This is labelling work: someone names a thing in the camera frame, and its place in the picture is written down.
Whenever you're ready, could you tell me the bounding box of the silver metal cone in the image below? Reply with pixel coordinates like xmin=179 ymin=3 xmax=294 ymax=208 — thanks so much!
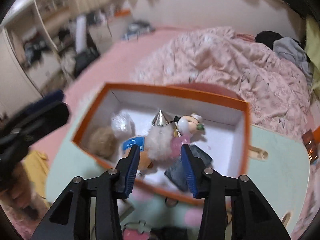
xmin=152 ymin=109 xmax=171 ymax=127

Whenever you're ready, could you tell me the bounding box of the white fluffy pom pom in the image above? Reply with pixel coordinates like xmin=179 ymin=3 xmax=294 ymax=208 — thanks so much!
xmin=146 ymin=125 xmax=174 ymax=161

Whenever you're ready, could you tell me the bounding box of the mint green lap table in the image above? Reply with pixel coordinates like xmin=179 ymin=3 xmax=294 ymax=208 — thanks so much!
xmin=46 ymin=123 xmax=310 ymax=239

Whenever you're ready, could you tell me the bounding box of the black bag on floor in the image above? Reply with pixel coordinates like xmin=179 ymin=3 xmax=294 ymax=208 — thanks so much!
xmin=73 ymin=47 xmax=100 ymax=78

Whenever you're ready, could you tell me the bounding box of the pink bed sheet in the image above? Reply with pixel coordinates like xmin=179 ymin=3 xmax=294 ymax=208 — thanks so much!
xmin=33 ymin=27 xmax=195 ymax=163

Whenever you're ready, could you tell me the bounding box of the orange cardboard box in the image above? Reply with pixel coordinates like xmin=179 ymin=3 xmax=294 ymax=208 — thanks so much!
xmin=73 ymin=83 xmax=250 ymax=205

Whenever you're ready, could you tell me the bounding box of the black rough block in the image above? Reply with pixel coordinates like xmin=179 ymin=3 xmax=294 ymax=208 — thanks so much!
xmin=164 ymin=145 xmax=213 ymax=192

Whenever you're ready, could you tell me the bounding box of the pink patterned duvet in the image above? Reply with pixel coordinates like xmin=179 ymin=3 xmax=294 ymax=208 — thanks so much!
xmin=131 ymin=27 xmax=310 ymax=139

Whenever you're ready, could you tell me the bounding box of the white paper roll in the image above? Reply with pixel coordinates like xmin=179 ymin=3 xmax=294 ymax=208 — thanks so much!
xmin=75 ymin=15 xmax=87 ymax=54

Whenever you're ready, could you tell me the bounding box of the orange box on shelf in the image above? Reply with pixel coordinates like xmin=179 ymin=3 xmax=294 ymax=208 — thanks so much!
xmin=114 ymin=9 xmax=131 ymax=17

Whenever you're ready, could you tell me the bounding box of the clothes heap on bed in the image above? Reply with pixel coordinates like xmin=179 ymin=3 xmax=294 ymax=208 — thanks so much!
xmin=121 ymin=21 xmax=155 ymax=41

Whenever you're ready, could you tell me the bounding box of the grey clothing pile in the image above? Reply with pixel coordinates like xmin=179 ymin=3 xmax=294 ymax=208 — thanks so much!
xmin=273 ymin=37 xmax=314 ymax=86

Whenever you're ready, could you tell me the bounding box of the lime green garment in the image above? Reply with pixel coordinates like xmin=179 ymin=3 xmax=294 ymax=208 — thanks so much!
xmin=305 ymin=15 xmax=320 ymax=96

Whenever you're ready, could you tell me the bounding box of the clear plastic wrap bundle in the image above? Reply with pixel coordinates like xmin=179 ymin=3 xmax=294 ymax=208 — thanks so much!
xmin=111 ymin=112 xmax=135 ymax=139

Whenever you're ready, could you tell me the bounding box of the brown bear plush blue cap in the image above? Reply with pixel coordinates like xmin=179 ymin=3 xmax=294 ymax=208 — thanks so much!
xmin=119 ymin=135 xmax=153 ymax=176

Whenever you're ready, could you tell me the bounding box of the black clothing on bed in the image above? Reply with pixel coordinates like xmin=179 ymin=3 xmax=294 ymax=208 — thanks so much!
xmin=255 ymin=31 xmax=283 ymax=50

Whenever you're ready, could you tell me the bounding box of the cartoon figure keychain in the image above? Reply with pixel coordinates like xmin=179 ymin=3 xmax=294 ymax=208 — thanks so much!
xmin=173 ymin=113 xmax=204 ymax=138

